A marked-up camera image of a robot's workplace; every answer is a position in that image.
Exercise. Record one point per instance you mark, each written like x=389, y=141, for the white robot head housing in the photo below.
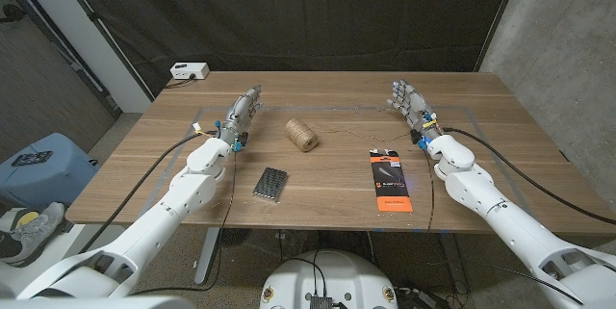
x=96, y=303

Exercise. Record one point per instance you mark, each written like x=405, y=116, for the black backdrop pole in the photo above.
x=91, y=15
x=502, y=10

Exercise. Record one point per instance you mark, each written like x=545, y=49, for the orange and black flat package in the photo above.
x=390, y=179

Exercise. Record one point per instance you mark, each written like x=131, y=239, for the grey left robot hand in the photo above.
x=238, y=116

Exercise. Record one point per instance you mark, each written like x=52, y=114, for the black round floor fan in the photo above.
x=235, y=237

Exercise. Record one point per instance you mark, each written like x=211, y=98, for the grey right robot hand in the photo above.
x=414, y=107

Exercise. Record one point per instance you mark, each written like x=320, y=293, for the grey metallic flat block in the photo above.
x=270, y=184

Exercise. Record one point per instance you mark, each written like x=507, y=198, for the black backdrop curtain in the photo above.
x=313, y=10

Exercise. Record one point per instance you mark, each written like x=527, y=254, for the white power outlet box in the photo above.
x=190, y=70

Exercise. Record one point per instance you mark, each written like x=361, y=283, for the floor power strip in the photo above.
x=416, y=298

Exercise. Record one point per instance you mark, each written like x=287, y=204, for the jute twine spool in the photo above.
x=300, y=135

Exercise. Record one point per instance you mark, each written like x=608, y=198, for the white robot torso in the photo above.
x=337, y=280

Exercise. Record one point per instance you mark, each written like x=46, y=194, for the jute twine strand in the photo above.
x=373, y=139

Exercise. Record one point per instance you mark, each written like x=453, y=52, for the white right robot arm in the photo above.
x=505, y=222

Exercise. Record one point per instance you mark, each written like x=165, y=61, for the black metal frame bar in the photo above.
x=72, y=63

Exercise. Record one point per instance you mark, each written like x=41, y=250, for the grey sneaker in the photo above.
x=33, y=232

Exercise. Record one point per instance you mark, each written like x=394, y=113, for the black torso connector module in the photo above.
x=321, y=302

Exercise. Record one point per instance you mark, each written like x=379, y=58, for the metal table leg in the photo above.
x=207, y=256
x=450, y=261

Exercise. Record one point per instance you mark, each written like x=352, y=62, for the blue stool with device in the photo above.
x=48, y=179

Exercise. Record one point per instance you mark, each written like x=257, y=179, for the black wall fixture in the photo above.
x=12, y=12

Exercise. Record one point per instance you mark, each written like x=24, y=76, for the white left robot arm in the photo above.
x=144, y=232

